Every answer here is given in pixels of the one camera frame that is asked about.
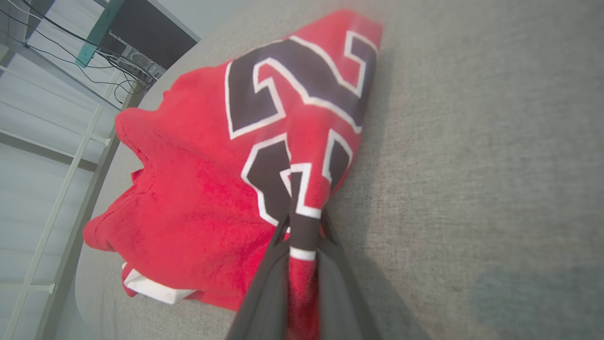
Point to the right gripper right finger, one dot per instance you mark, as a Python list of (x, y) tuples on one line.
[(342, 297)]

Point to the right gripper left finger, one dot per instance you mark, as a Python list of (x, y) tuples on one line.
[(264, 302)]

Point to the red and white jersey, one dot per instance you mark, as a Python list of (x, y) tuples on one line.
[(198, 189)]

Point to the grey computer box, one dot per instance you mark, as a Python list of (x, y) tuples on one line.
[(137, 61)]

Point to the black flat panel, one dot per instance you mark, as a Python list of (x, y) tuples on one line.
[(151, 28)]

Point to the teal bar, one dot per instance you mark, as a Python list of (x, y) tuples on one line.
[(99, 33)]

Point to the white metal frame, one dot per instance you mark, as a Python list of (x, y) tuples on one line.
[(61, 189)]

